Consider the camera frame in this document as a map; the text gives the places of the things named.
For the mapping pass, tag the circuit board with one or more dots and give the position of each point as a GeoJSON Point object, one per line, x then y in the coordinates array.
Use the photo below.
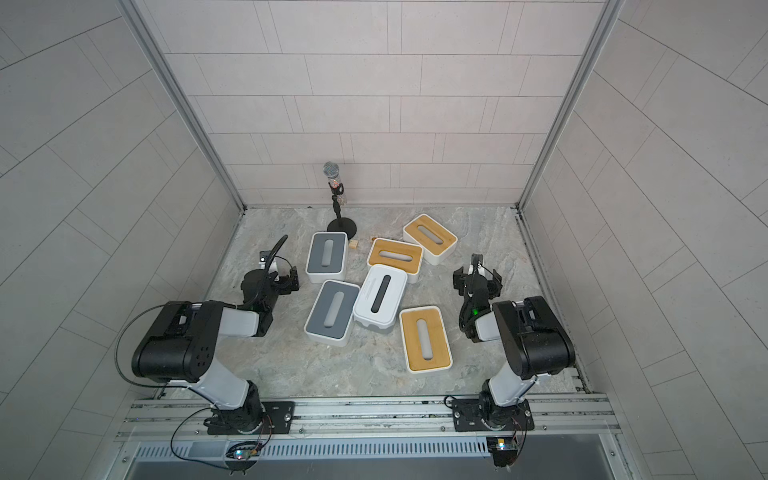
{"type": "Point", "coordinates": [240, 457]}
{"type": "Point", "coordinates": [504, 451]}

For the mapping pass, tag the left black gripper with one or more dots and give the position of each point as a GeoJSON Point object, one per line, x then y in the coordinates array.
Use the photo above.
{"type": "Point", "coordinates": [284, 283]}

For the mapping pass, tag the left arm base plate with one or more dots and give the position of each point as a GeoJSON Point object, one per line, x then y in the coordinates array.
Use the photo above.
{"type": "Point", "coordinates": [271, 417]}

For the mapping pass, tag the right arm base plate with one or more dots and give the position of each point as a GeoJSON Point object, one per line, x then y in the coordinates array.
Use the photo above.
{"type": "Point", "coordinates": [483, 415]}

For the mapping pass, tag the wooden lid tissue box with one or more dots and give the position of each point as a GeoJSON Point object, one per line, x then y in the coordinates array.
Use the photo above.
{"type": "Point", "coordinates": [425, 340]}
{"type": "Point", "coordinates": [397, 254]}
{"type": "Point", "coordinates": [436, 240]}

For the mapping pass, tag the aluminium mounting rail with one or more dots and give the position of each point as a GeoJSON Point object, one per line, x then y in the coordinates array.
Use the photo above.
{"type": "Point", "coordinates": [358, 417]}

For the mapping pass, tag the left circuit board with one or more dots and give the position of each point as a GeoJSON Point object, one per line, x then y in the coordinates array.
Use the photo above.
{"type": "Point", "coordinates": [240, 457]}

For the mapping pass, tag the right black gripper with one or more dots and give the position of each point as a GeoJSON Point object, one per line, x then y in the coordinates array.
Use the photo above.
{"type": "Point", "coordinates": [462, 281]}

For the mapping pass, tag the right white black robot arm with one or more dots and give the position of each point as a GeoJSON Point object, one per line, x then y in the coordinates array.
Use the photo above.
{"type": "Point", "coordinates": [534, 341]}

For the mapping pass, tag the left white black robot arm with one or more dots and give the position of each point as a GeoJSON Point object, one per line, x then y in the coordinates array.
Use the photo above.
{"type": "Point", "coordinates": [179, 350]}

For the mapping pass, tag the grey lid tissue box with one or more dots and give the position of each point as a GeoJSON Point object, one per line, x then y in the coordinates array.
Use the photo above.
{"type": "Point", "coordinates": [331, 317]}
{"type": "Point", "coordinates": [327, 257]}

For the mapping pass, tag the black microphone stand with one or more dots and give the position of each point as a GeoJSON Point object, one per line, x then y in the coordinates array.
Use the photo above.
{"type": "Point", "coordinates": [339, 223]}

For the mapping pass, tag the right circuit board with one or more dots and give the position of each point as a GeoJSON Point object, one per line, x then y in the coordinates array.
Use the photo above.
{"type": "Point", "coordinates": [504, 451]}

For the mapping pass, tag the white lid tissue box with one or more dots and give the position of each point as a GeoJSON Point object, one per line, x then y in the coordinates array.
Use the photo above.
{"type": "Point", "coordinates": [379, 298]}

